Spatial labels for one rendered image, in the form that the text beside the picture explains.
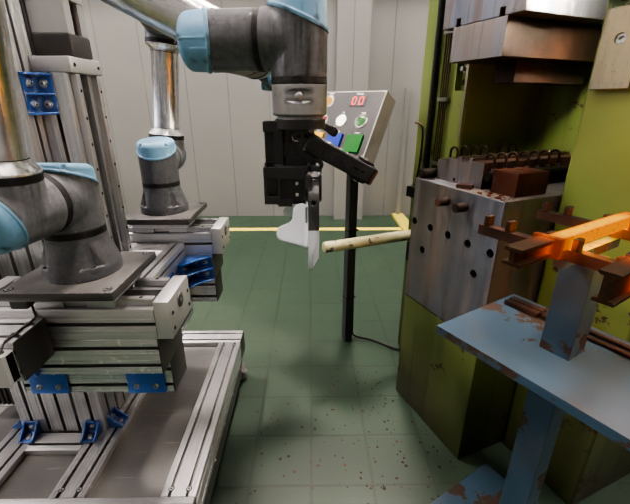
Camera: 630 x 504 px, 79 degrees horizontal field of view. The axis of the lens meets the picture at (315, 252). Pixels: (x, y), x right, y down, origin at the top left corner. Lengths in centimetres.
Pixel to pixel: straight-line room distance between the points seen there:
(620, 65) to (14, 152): 122
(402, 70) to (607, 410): 367
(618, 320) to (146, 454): 133
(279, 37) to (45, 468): 126
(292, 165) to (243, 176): 364
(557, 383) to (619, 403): 9
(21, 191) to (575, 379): 101
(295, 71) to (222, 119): 364
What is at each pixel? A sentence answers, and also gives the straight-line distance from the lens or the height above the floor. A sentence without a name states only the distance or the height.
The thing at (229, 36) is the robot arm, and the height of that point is 123.
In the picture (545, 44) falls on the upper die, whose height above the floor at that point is 131.
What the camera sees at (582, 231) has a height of 95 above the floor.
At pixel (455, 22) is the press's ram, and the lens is 139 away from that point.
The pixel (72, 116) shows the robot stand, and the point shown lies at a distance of 109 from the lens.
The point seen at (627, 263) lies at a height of 96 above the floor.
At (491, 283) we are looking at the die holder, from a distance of 119.
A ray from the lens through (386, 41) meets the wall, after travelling 416.
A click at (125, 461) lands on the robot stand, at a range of 135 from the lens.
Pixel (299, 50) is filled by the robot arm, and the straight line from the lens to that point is 53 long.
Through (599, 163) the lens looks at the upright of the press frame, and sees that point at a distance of 121.
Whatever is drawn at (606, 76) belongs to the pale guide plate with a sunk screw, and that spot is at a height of 121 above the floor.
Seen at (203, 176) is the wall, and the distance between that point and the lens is 428.
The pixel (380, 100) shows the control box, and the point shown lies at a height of 116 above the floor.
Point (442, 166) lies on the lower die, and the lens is 137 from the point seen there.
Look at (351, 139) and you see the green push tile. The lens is 156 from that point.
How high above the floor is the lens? 115
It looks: 21 degrees down
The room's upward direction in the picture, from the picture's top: straight up
